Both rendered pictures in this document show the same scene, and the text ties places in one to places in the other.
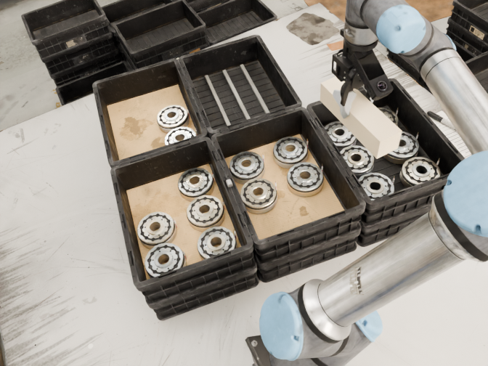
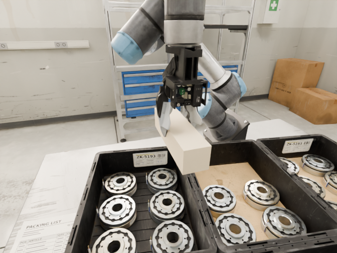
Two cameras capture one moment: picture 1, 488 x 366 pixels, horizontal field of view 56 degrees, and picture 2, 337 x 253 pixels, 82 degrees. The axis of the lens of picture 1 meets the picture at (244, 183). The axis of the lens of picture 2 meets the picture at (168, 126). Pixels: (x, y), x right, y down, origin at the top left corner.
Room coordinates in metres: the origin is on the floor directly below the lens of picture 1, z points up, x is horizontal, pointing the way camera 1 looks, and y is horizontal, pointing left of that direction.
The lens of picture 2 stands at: (1.23, -0.30, 1.32)
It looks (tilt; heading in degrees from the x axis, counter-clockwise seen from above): 27 degrees down; 183
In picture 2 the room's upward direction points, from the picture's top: straight up
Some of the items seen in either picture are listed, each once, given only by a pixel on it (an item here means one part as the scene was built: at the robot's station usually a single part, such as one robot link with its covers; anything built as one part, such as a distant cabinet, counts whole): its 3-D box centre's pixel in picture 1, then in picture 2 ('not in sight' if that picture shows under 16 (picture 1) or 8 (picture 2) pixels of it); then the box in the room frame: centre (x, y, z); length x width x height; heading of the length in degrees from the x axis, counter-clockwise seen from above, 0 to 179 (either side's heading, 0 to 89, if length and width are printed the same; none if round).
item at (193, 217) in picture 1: (205, 210); (306, 186); (0.73, 0.12, 0.86); 0.10 x 0.10 x 0.01
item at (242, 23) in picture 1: (235, 43); not in sight; (2.22, -0.08, 0.31); 0.40 x 0.30 x 0.34; 110
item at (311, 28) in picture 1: (311, 26); not in sight; (1.70, -0.40, 0.71); 0.22 x 0.19 x 0.01; 20
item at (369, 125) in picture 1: (357, 114); (177, 133); (0.79, -0.30, 1.08); 0.24 x 0.06 x 0.06; 20
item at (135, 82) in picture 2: not in sight; (153, 93); (-1.08, -0.61, 0.60); 0.72 x 0.03 x 0.56; 110
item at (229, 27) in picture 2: not in sight; (198, 27); (-1.52, -0.08, 1.32); 1.20 x 0.45 x 0.06; 110
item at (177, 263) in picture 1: (164, 260); (317, 162); (0.60, 0.24, 0.86); 0.10 x 0.10 x 0.01
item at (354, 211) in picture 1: (282, 171); (242, 179); (0.78, -0.11, 0.92); 0.40 x 0.30 x 0.02; 12
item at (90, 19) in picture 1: (78, 49); not in sight; (2.32, 0.81, 0.37); 0.40 x 0.30 x 0.45; 110
